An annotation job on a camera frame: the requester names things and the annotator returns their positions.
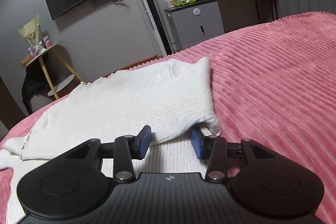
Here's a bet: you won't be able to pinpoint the white knit garment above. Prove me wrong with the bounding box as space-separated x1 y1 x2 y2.
1 57 221 223

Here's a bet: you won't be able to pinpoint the round side table yellow legs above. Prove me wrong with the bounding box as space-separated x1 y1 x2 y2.
21 42 85 100

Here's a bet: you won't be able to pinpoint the grey drawer cabinet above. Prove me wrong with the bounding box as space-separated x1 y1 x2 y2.
164 0 224 51

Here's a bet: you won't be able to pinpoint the black garment on table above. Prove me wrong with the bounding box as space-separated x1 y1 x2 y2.
21 61 50 114

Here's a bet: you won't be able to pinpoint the green leaf tray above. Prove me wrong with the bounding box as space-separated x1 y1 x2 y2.
174 0 197 7

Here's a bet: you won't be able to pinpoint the cream flower bouquet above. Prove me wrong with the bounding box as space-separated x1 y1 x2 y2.
18 14 45 55

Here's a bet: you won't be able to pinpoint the white tower air conditioner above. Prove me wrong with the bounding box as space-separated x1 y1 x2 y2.
137 0 173 57

